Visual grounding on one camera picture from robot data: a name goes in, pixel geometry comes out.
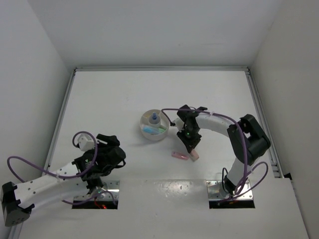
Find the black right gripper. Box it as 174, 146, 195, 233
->
177, 126, 202, 153

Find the pink eraser block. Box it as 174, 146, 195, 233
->
189, 149, 199, 162

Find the pink highlighter pen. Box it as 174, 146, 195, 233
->
171, 151, 189, 160

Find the green highlighter pen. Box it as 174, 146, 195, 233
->
158, 125, 167, 133

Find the light blue eraser case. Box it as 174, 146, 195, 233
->
143, 126, 160, 135

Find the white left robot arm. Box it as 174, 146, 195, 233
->
0, 131, 126, 227

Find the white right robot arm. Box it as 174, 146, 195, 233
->
174, 105, 271, 196

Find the white round divided organizer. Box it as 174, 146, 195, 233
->
140, 109, 170, 141

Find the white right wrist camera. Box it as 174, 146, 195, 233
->
170, 118, 184, 128

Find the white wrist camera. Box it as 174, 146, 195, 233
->
170, 118, 184, 128
77, 133, 95, 152

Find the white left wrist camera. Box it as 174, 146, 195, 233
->
77, 133, 95, 152

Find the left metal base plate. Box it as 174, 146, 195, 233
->
73, 180, 120, 202

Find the metal base plate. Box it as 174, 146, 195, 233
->
206, 180, 253, 202
73, 180, 120, 202

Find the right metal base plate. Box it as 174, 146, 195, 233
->
206, 180, 253, 202

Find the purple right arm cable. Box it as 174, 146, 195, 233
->
161, 108, 269, 200

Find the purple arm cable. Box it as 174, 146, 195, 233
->
161, 108, 269, 200
6, 131, 118, 205

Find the aluminium table frame rail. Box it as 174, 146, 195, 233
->
9, 67, 279, 239

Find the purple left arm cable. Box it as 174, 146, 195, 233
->
6, 131, 118, 205

